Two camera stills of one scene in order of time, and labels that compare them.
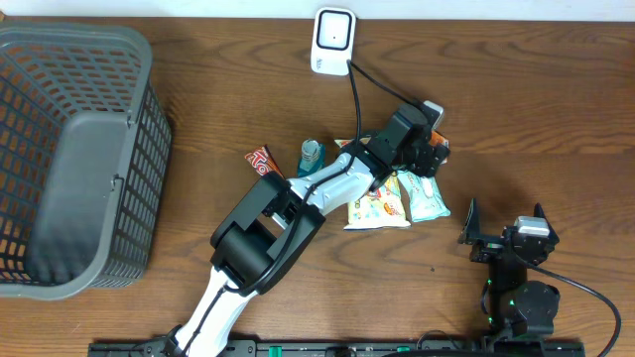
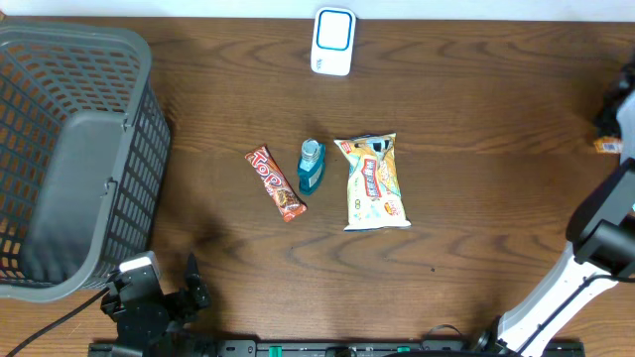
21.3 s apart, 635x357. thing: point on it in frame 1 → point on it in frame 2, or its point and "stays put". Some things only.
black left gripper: x=432 y=153 → x=188 y=308
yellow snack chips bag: x=383 y=207 stays put
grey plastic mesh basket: x=84 y=147 stays put
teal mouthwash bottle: x=313 y=158 stays put
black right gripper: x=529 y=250 → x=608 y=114
